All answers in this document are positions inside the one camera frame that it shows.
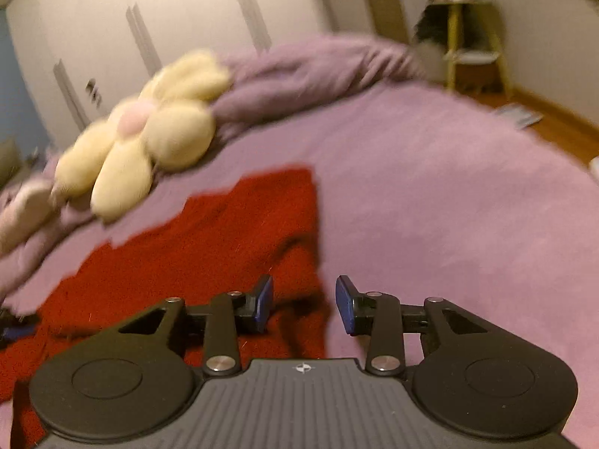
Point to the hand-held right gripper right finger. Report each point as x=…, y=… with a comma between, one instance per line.
x=344, y=304

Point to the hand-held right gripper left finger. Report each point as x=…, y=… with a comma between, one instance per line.
x=264, y=303

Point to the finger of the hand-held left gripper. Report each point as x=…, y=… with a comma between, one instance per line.
x=11, y=331

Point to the red fleece pants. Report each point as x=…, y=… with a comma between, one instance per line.
x=224, y=252

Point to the pink plush toy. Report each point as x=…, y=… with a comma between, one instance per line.
x=23, y=215

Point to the purple bed sheet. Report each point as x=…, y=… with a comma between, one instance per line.
x=444, y=206

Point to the cream flower plush pillow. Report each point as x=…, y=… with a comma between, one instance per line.
x=154, y=121

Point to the purple crumpled duvet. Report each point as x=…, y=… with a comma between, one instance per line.
x=309, y=72

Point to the papers on floor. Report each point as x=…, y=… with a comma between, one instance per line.
x=519, y=116

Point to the dark cloth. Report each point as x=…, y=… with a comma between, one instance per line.
x=430, y=23

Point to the yellow wooden shelf rack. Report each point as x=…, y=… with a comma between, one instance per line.
x=475, y=37

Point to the white wardrobe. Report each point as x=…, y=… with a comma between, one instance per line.
x=178, y=14

